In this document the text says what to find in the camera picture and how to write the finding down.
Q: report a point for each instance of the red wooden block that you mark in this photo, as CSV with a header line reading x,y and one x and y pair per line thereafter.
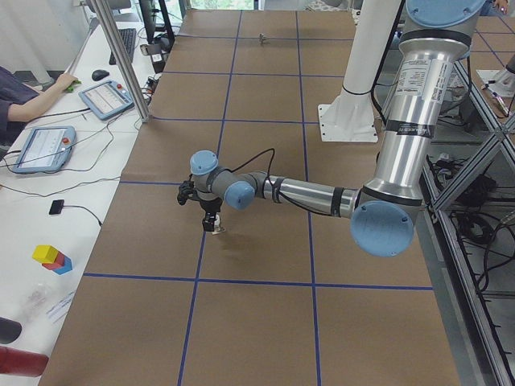
x,y
58,263

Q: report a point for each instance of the near teach pendant tablet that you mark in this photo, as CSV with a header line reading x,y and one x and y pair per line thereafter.
x,y
47,149

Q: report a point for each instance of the person's forearm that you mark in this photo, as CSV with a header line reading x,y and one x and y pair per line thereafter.
x,y
34,108

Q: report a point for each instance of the black keyboard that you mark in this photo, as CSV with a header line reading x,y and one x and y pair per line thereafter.
x,y
129,38

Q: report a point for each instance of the person's hand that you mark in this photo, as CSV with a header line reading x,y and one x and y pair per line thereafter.
x,y
65,81

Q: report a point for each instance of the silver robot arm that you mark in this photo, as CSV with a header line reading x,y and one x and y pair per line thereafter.
x,y
384,210

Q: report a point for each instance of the blue wooden block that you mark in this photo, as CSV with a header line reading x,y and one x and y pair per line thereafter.
x,y
65,267

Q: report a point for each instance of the yellow wooden block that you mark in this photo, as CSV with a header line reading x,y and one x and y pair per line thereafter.
x,y
45,254

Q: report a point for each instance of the red cylinder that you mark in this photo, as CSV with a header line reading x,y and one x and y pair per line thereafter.
x,y
22,363

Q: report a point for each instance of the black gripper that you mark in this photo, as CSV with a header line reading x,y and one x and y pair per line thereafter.
x,y
209,207

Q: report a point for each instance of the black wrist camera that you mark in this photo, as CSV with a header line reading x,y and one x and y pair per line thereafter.
x,y
186,192

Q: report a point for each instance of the far teach pendant tablet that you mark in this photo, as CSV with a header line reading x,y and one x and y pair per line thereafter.
x,y
107,99

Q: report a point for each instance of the black computer mouse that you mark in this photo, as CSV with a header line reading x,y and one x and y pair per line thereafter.
x,y
99,74

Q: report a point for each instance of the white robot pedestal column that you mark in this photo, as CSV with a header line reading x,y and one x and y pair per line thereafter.
x,y
350,117

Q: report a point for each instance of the aluminium frame post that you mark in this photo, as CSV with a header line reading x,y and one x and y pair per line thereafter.
x,y
109,26

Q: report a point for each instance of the black cylinder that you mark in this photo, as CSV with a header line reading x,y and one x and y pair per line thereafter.
x,y
10,330

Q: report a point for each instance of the teach pendant tablet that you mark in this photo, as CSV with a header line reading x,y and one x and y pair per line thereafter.
x,y
107,99
47,149

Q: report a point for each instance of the small black box device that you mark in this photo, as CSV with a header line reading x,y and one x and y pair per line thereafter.
x,y
56,207

